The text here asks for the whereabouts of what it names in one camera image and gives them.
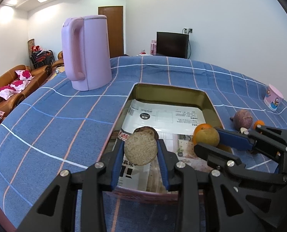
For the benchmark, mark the wall power outlet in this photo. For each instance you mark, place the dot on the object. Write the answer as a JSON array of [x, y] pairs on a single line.
[[187, 30]]

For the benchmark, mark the pink cookie tin box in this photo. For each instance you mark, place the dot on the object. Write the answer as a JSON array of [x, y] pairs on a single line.
[[164, 95]]

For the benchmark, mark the blue plaid tablecloth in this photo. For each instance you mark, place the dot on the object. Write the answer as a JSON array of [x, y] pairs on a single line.
[[58, 127]]

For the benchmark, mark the pink box by tv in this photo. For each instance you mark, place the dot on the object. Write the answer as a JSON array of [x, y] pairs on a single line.
[[153, 47]]

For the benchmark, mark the brown leather sofa back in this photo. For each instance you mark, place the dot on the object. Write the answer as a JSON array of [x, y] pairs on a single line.
[[59, 62]]

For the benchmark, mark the orange tangerine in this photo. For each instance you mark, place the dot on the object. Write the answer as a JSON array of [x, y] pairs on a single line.
[[258, 122], [199, 128]]

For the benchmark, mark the dark water chestnut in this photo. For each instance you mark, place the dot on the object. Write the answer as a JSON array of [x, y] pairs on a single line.
[[149, 130]]

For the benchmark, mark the small longan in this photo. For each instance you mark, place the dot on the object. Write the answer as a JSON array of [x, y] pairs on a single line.
[[208, 136]]

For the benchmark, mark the black television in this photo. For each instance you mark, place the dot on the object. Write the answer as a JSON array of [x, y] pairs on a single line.
[[172, 44]]

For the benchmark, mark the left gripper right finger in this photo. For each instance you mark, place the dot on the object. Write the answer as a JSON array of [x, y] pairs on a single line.
[[167, 161]]

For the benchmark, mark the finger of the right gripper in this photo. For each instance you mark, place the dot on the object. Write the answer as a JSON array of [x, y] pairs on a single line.
[[215, 157], [234, 139]]

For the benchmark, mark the brown leather sofa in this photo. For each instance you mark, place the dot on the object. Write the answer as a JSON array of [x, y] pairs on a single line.
[[39, 76], [59, 62]]

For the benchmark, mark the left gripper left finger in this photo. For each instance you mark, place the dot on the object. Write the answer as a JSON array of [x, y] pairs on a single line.
[[113, 162]]

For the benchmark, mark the printed paper leaflet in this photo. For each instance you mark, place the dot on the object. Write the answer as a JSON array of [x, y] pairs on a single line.
[[173, 124]]

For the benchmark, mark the brown leather sofa left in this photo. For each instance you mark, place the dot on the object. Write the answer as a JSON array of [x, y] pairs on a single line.
[[39, 76]]

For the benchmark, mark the pink cartoon mug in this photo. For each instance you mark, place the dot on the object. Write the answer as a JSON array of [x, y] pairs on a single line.
[[273, 97]]

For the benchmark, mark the brown wooden door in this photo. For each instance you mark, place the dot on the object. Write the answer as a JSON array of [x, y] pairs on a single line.
[[114, 16]]

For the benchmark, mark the pink electric kettle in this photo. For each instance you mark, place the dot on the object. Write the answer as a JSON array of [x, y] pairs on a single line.
[[86, 55]]

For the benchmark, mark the purple passion fruit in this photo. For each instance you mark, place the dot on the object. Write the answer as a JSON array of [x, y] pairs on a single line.
[[242, 119]]

